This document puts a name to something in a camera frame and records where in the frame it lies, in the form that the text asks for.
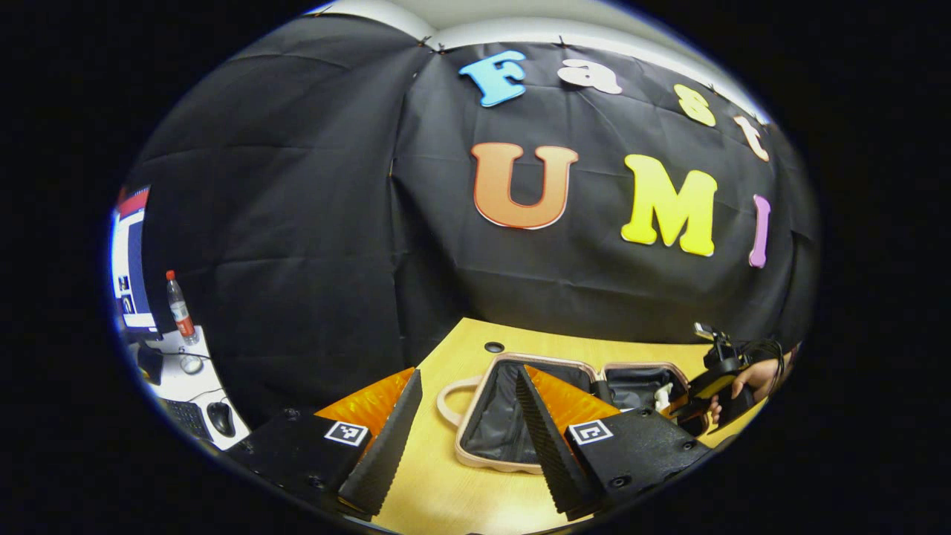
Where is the black backdrop cloth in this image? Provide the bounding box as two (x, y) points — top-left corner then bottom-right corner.
(123, 13), (820, 428)

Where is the black keyboard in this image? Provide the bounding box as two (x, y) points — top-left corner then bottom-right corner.
(158, 398), (213, 441)

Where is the black computer mouse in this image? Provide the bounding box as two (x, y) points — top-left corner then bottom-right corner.
(207, 401), (237, 438)

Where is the pink suitcase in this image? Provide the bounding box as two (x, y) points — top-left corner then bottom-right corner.
(437, 353), (710, 475)

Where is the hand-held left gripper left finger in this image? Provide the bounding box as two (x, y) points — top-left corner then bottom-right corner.
(227, 366), (423, 519)

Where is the computer monitor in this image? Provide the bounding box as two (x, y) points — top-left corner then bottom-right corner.
(111, 186), (166, 386)

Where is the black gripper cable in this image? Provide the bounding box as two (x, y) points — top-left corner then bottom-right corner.
(736, 337), (785, 372)

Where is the clear bottle red label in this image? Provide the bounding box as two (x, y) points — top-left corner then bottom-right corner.
(165, 270), (201, 347)

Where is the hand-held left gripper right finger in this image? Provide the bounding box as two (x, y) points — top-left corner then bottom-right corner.
(514, 363), (715, 522)

